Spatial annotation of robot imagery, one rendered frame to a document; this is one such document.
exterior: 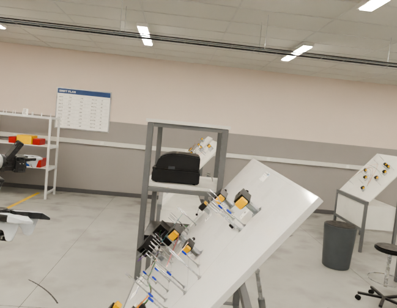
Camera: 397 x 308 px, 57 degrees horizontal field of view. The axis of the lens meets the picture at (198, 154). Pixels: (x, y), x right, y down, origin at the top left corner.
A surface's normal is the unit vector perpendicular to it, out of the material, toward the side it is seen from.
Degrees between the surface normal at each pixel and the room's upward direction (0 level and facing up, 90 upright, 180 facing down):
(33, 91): 90
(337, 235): 94
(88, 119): 90
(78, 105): 90
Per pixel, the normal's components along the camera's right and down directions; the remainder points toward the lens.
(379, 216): 0.03, 0.07
